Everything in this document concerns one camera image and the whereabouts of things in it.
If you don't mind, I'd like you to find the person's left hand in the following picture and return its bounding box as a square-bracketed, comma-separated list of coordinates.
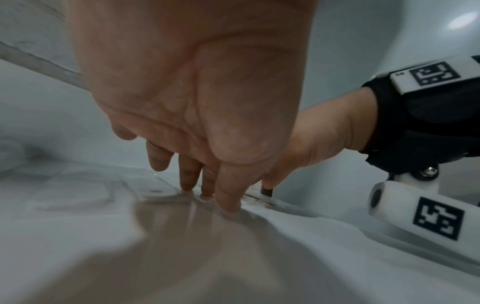
[65, 0, 320, 214]

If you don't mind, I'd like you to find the person's right hand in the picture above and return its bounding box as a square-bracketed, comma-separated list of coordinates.
[262, 87, 378, 189]

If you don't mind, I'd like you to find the black right wristband with markers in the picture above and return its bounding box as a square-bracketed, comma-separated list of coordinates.
[357, 55, 480, 174]

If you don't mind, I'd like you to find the white table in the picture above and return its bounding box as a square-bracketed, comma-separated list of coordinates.
[0, 58, 480, 304]

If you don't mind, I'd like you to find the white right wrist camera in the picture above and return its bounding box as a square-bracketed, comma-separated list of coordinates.
[367, 166, 480, 265]

